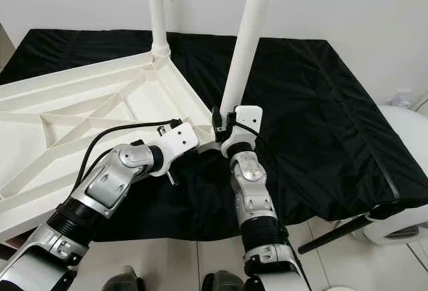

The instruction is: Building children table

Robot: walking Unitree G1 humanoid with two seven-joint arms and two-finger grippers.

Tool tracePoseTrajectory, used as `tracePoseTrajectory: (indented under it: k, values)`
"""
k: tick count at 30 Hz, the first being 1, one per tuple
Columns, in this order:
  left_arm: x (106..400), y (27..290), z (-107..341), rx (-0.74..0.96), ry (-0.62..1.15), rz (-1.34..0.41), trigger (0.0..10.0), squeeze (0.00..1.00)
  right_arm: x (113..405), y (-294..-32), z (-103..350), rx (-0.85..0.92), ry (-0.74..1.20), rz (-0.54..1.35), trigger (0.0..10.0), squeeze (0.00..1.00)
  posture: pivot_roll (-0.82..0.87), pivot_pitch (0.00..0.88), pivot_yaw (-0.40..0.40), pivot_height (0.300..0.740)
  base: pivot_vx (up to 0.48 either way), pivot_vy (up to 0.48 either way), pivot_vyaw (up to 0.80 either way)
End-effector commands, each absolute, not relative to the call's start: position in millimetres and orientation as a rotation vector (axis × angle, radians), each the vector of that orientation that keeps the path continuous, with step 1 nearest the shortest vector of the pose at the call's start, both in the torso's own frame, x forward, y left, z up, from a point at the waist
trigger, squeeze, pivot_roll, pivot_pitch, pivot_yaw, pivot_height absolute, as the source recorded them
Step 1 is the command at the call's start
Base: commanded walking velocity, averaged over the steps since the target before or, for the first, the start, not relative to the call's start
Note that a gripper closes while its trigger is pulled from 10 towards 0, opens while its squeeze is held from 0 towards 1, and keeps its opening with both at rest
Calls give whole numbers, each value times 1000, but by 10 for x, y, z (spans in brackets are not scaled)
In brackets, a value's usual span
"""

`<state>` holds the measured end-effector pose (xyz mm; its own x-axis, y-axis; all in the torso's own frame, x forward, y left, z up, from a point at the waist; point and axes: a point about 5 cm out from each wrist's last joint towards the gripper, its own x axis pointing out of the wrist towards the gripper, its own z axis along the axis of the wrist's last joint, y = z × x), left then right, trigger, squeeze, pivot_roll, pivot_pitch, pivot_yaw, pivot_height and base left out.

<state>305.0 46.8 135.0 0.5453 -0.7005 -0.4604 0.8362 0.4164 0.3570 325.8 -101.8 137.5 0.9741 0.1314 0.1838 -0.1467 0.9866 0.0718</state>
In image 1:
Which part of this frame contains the white plastic table leg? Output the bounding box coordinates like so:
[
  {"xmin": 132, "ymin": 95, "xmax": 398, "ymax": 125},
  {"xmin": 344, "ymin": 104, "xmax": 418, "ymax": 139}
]
[
  {"xmin": 219, "ymin": 0, "xmax": 278, "ymax": 119},
  {"xmin": 147, "ymin": 0, "xmax": 171, "ymax": 60}
]

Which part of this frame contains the robot left leg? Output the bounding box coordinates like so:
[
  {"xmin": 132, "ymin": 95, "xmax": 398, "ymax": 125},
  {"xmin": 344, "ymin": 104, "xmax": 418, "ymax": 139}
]
[{"xmin": 104, "ymin": 268, "xmax": 144, "ymax": 291}]

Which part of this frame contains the robot leg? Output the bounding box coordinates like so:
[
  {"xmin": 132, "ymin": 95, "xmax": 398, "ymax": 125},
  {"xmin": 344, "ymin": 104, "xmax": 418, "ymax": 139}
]
[
  {"xmin": 201, "ymin": 272, "xmax": 248, "ymax": 291},
  {"xmin": 104, "ymin": 268, "xmax": 144, "ymax": 291}
]

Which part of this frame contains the black tablecloth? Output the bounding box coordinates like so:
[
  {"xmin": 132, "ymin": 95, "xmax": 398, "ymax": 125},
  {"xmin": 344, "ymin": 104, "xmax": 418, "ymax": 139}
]
[{"xmin": 0, "ymin": 29, "xmax": 428, "ymax": 241}]

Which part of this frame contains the robot right leg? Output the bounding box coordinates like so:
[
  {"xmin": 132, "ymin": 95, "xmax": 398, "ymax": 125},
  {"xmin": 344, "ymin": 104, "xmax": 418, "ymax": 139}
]
[{"xmin": 201, "ymin": 272, "xmax": 248, "ymax": 291}]

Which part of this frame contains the black metal table leg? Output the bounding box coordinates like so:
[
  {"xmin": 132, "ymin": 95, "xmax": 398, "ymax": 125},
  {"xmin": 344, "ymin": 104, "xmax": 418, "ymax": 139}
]
[{"xmin": 298, "ymin": 214, "xmax": 372, "ymax": 255}]

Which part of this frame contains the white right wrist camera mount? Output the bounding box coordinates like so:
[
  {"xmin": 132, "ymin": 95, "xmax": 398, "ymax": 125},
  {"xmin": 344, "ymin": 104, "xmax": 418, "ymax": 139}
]
[{"xmin": 221, "ymin": 105, "xmax": 263, "ymax": 158}]

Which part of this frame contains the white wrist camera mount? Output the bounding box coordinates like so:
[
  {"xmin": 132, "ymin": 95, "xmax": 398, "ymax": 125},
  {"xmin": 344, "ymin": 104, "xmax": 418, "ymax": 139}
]
[
  {"xmin": 221, "ymin": 105, "xmax": 263, "ymax": 158},
  {"xmin": 150, "ymin": 122, "xmax": 200, "ymax": 165}
]

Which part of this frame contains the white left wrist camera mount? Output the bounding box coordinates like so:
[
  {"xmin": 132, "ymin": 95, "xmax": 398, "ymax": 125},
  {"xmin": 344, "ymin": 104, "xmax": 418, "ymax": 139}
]
[{"xmin": 150, "ymin": 122, "xmax": 200, "ymax": 165}]

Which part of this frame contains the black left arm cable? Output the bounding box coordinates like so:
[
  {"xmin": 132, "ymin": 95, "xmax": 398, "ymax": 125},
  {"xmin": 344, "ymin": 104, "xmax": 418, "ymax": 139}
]
[{"xmin": 77, "ymin": 119, "xmax": 181, "ymax": 191}]

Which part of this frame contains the white wall socket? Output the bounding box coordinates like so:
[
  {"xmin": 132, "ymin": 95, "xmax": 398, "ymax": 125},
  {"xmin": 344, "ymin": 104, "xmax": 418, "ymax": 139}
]
[{"xmin": 393, "ymin": 89, "xmax": 415, "ymax": 108}]

